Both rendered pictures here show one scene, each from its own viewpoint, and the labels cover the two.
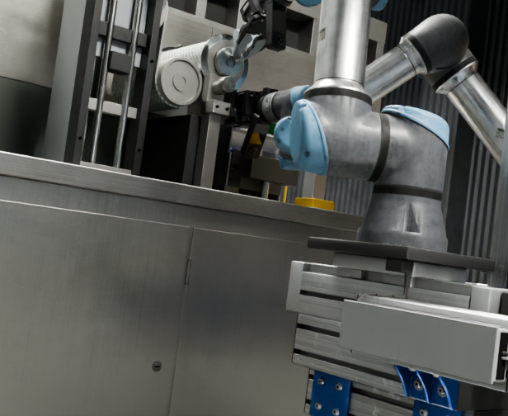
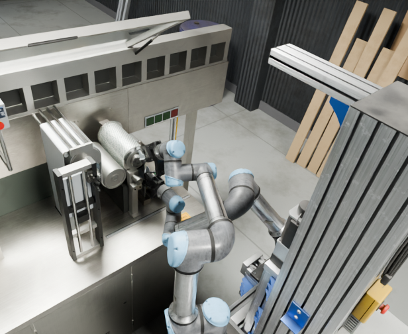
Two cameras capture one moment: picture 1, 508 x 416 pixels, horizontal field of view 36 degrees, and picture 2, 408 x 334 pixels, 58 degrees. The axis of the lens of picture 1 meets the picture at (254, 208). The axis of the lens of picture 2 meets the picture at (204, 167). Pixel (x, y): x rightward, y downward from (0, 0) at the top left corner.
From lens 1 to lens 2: 1.75 m
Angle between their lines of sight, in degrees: 44
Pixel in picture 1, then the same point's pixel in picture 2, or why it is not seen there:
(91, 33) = (66, 219)
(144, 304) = (116, 295)
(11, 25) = (17, 148)
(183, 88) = (116, 180)
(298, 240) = not seen: hidden behind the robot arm
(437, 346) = not seen: outside the picture
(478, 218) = (287, 22)
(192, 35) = (116, 99)
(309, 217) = not seen: hidden behind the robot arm
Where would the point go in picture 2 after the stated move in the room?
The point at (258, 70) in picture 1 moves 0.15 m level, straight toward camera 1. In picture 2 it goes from (156, 95) to (155, 108)
